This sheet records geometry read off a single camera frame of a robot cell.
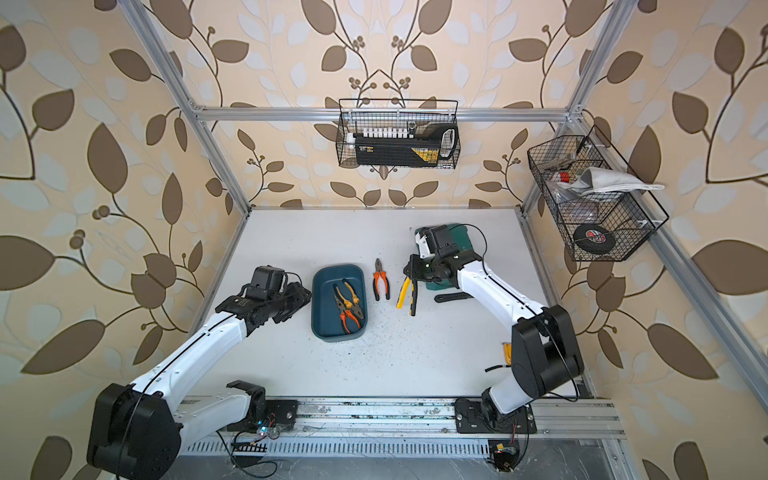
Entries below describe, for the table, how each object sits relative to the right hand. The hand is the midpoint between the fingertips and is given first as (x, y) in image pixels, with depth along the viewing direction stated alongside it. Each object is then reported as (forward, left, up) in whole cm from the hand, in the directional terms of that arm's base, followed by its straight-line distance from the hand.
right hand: (407, 269), depth 87 cm
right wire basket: (+2, -48, +21) cm, 52 cm away
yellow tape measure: (-21, -27, -12) cm, 36 cm away
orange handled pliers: (+7, +9, -13) cm, 17 cm away
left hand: (-6, +29, -2) cm, 30 cm away
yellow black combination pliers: (-9, -1, +1) cm, 9 cm away
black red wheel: (-4, -45, +16) cm, 48 cm away
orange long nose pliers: (-8, +20, -12) cm, 24 cm away
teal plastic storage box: (-10, +25, -12) cm, 30 cm away
